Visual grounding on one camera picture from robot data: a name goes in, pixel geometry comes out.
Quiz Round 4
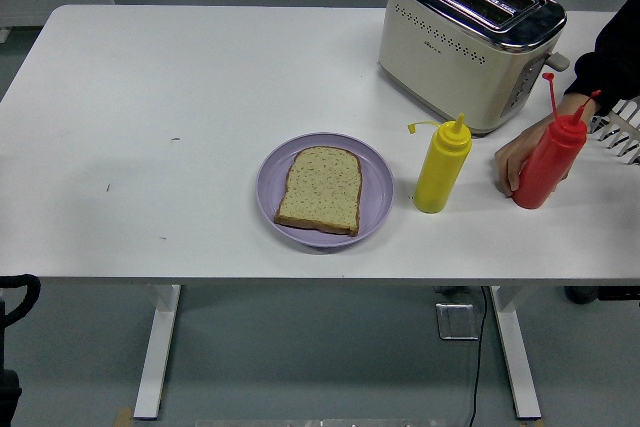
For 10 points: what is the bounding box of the person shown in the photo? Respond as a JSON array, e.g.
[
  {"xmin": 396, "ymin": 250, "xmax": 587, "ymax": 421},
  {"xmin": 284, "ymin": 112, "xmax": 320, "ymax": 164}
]
[{"xmin": 564, "ymin": 286, "xmax": 600, "ymax": 305}]

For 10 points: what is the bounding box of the slice of bread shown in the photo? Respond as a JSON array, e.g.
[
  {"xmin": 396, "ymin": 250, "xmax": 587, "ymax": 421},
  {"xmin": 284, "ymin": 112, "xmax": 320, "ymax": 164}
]
[{"xmin": 273, "ymin": 145, "xmax": 363, "ymax": 238}]

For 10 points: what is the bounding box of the black floor cable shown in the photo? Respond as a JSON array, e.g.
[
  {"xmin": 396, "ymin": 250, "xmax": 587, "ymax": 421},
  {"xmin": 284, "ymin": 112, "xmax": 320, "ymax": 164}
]
[{"xmin": 467, "ymin": 285, "xmax": 489, "ymax": 427}]

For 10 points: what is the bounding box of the person's hand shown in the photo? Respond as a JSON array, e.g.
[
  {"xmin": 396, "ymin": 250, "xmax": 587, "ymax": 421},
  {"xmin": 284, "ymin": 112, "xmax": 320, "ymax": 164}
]
[{"xmin": 493, "ymin": 110, "xmax": 567, "ymax": 199}]

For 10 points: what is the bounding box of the white table leg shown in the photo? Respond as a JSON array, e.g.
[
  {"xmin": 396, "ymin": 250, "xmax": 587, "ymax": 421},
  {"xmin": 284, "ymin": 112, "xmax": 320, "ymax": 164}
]
[
  {"xmin": 132, "ymin": 284, "xmax": 182, "ymax": 422},
  {"xmin": 488, "ymin": 285, "xmax": 543, "ymax": 421}
]

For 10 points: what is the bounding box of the cream and chrome toaster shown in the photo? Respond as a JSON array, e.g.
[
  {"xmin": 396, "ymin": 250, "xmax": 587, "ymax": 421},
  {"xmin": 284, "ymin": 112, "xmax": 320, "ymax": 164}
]
[{"xmin": 377, "ymin": 0, "xmax": 572, "ymax": 137}]

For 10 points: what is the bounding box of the metal floor plate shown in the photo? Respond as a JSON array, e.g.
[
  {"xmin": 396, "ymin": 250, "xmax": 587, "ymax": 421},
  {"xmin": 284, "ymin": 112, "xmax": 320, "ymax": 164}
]
[{"xmin": 434, "ymin": 301, "xmax": 480, "ymax": 342}]

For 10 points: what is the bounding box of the black table control panel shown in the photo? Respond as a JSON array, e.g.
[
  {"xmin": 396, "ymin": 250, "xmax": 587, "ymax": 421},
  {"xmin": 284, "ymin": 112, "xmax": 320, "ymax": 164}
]
[{"xmin": 598, "ymin": 286, "xmax": 640, "ymax": 301}]

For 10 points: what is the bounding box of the red squeeze bottle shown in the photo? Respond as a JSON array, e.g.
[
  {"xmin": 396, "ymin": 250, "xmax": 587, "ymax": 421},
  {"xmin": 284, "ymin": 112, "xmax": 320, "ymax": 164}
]
[{"xmin": 510, "ymin": 71, "xmax": 603, "ymax": 210}]

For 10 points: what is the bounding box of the purple plate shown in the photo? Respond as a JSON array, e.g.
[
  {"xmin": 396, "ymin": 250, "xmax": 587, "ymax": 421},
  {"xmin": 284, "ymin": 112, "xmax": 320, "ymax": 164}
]
[{"xmin": 256, "ymin": 132, "xmax": 395, "ymax": 249}]

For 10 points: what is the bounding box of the silver metal rack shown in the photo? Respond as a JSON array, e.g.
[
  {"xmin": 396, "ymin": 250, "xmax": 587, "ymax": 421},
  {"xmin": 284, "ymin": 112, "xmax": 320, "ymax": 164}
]
[{"xmin": 588, "ymin": 99, "xmax": 640, "ymax": 166}]

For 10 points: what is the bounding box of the yellow squeeze bottle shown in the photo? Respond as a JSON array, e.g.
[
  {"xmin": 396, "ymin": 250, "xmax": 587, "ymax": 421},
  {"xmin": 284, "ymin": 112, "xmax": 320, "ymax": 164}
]
[{"xmin": 407, "ymin": 112, "xmax": 473, "ymax": 214}]

